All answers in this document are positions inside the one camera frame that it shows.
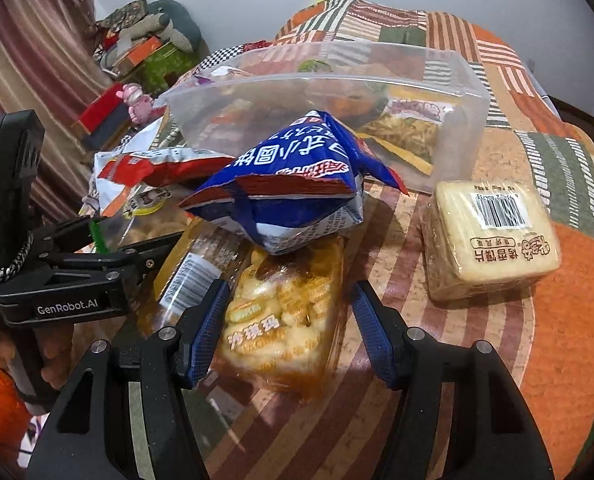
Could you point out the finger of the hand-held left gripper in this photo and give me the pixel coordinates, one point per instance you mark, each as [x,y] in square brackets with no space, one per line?
[72,232]
[142,255]

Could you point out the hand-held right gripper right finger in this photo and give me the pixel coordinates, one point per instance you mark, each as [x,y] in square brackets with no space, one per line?
[372,330]

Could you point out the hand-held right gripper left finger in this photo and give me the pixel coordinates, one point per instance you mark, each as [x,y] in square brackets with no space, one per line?
[209,330]

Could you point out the clear round cookie bag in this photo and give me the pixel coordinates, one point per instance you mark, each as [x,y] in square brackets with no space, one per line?
[147,207]

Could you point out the clear sachima packet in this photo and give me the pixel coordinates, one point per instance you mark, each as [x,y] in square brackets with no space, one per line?
[282,320]

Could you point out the clear plastic bin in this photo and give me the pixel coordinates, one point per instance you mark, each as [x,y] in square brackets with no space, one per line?
[202,110]

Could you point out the green pea packet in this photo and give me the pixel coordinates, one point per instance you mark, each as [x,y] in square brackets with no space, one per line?
[314,65]

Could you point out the person's left hand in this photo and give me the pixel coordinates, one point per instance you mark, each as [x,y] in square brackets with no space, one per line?
[54,355]

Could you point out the brown barcode biscuit packet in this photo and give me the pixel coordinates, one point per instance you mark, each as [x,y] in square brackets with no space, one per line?
[192,270]

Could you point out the red snack packet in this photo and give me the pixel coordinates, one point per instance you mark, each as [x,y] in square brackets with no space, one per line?
[167,165]

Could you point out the red box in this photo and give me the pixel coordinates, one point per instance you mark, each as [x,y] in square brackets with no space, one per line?
[104,117]

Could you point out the sliced bread packet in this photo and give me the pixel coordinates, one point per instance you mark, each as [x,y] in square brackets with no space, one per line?
[487,245]

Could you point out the pink plush toy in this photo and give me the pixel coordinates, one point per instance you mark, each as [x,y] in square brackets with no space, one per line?
[138,102]

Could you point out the blue white snack packet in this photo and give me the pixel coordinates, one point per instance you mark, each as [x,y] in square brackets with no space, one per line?
[297,180]

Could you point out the striped red curtain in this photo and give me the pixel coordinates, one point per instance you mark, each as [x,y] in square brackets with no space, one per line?
[27,60]

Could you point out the orange cardboard box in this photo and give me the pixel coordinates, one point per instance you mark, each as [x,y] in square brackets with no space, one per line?
[137,52]

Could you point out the pile of clothes and boxes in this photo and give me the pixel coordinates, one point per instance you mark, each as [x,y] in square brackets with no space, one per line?
[149,30]

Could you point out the floral checkered quilt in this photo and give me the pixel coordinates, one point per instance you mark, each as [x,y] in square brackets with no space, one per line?
[227,55]

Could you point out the floral folded cloth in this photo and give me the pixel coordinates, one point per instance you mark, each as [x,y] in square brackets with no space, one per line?
[122,15]

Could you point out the striped patchwork blanket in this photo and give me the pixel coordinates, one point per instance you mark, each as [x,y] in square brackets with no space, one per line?
[552,170]

